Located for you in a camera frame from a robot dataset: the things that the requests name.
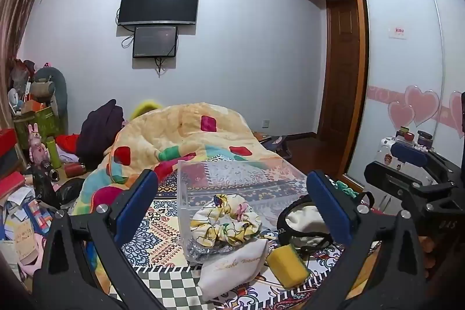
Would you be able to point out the clear plastic box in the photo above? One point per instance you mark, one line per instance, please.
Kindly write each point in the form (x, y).
(239, 186)

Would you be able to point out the dark purple clothing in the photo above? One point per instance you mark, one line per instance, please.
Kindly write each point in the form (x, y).
(100, 132)

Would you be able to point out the patterned printed blanket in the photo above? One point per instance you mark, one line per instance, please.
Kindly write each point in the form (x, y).
(160, 223)

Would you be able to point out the yellow floral scrunchie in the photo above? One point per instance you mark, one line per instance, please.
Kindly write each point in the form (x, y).
(227, 219)

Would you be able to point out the pink rabbit doll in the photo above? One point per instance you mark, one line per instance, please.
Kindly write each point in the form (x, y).
(36, 146)

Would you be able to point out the colourful patchwork quilt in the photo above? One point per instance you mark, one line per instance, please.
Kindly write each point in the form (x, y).
(181, 139)

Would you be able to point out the red and white door label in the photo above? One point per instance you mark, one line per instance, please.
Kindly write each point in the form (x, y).
(399, 31)

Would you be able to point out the striped brown curtain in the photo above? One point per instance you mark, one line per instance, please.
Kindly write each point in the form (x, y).
(18, 12)

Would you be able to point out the red cloth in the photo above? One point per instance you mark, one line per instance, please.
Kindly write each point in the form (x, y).
(67, 143)

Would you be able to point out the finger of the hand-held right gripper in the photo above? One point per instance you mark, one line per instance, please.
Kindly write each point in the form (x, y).
(408, 154)
(392, 179)

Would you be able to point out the white cloth pouch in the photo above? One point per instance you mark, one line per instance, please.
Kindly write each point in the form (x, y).
(232, 268)

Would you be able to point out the black wall television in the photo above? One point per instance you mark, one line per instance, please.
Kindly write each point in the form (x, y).
(160, 3)

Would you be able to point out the dark glass jar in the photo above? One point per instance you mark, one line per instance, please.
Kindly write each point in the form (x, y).
(424, 138)

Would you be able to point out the grey plush pillow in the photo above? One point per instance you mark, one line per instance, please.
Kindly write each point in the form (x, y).
(54, 92)

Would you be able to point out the small black wall monitor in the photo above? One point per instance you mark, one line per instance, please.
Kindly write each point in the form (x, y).
(155, 41)

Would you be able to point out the wardrobe with heart decals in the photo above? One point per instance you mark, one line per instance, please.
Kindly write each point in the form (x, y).
(399, 59)

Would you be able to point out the green bottle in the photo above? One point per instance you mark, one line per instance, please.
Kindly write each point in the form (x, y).
(54, 152)

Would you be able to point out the black plastic bag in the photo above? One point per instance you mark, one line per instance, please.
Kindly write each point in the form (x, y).
(54, 192)

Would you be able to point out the yellow sponge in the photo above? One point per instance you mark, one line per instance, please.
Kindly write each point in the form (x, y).
(287, 264)

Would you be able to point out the red and green jar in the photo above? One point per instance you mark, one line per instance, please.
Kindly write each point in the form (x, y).
(403, 134)

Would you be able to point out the red box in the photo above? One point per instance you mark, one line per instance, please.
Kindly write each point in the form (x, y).
(7, 150)

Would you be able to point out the yellow-green fuzzy cloth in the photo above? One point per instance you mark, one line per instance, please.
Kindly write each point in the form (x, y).
(143, 109)

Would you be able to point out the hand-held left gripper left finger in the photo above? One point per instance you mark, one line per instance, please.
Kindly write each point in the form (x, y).
(137, 199)

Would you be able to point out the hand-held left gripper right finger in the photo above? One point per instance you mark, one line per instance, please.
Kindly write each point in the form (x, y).
(328, 210)

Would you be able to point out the pile of papers and books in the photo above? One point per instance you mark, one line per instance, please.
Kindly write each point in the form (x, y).
(21, 215)

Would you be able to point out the red cylinder can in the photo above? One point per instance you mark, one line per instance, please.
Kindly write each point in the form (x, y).
(74, 170)

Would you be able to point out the green soft item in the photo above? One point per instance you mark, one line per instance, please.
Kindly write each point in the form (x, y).
(345, 188)

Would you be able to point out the purple slipper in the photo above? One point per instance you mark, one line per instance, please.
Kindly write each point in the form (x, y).
(276, 143)

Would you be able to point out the brown wooden door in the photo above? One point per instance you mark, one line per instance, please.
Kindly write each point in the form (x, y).
(341, 74)

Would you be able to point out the silver grey scrunchie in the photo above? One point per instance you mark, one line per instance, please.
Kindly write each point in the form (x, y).
(205, 249)

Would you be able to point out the white stickered appliance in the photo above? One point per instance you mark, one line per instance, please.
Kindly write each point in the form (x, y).
(388, 154)

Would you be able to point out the white wall outlet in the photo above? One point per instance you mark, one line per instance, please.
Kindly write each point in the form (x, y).
(266, 122)

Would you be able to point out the green paper bag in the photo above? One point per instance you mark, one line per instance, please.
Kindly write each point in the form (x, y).
(38, 123)

